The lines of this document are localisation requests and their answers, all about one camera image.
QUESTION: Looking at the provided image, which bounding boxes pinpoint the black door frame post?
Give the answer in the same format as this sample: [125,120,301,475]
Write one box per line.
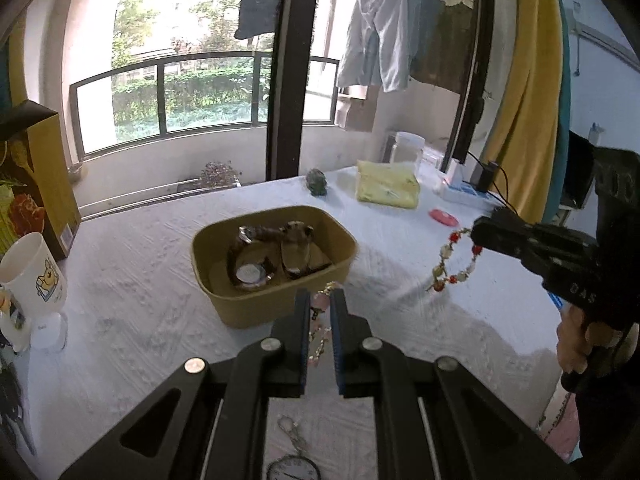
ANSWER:
[265,0,317,181]

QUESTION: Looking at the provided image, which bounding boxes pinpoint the right hand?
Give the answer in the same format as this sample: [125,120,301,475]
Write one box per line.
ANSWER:
[556,304,639,374]

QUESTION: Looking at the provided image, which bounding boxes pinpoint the black cables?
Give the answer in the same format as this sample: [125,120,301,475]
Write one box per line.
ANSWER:
[0,343,36,456]

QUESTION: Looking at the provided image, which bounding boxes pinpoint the light blue hanging shirt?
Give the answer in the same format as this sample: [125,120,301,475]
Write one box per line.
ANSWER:
[337,0,421,93]

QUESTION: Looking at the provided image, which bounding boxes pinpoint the white earbuds case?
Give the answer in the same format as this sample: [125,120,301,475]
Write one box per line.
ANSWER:
[30,312,67,353]

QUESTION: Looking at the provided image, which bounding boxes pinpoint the yellow curtain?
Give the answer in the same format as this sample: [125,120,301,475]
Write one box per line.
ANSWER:
[482,0,563,223]

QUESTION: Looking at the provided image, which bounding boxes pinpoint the black balcony railing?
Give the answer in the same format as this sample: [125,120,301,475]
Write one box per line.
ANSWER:
[68,50,342,162]

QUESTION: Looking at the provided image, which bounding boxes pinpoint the red round lid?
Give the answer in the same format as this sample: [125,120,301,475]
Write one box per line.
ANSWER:
[428,208,459,228]

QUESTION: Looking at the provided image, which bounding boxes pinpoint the white power strip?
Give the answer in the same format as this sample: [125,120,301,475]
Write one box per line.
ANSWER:
[437,162,502,212]

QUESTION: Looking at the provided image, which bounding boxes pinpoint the tan rectangular tray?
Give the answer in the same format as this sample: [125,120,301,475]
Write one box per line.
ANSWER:
[191,205,358,328]

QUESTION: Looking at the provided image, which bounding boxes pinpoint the red white bead bracelet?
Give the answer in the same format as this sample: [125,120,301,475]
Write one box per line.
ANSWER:
[425,226,484,294]

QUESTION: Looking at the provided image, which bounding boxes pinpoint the brown strap wristwatch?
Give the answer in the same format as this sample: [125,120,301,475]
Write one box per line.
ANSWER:
[280,220,332,280]

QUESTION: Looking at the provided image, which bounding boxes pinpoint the dark hanging garment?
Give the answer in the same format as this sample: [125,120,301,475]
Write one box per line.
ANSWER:
[409,0,474,94]

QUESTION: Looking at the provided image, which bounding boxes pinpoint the green frog figurine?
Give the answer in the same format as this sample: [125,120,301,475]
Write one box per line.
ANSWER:
[305,168,328,196]

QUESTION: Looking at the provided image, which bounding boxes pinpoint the silver pocket watch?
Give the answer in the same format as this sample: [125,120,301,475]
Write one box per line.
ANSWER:
[266,416,321,480]

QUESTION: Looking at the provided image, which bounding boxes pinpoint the teal curtain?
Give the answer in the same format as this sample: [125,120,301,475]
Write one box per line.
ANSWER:
[542,0,572,223]

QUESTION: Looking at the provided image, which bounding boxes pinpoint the pink bead bracelet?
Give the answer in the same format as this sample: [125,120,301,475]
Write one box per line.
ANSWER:
[307,280,344,366]

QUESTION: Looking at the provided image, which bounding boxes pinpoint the white tablecloth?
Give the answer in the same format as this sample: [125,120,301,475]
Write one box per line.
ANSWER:
[15,167,560,479]

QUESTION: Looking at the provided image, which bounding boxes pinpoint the white cartoon mug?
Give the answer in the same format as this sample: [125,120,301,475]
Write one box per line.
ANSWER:
[1,233,67,353]

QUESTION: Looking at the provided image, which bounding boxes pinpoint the clear plastic jar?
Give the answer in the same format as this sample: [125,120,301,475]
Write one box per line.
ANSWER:
[390,131,425,165]

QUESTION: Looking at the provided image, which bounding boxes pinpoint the yellow brown snack box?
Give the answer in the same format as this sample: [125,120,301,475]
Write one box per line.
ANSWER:
[0,100,81,261]

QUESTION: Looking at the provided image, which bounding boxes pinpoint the yellow tissue pack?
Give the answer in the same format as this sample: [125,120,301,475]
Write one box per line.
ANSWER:
[356,160,421,209]

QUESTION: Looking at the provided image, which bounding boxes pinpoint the dried flower pot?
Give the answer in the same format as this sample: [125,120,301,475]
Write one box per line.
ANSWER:
[200,162,241,188]

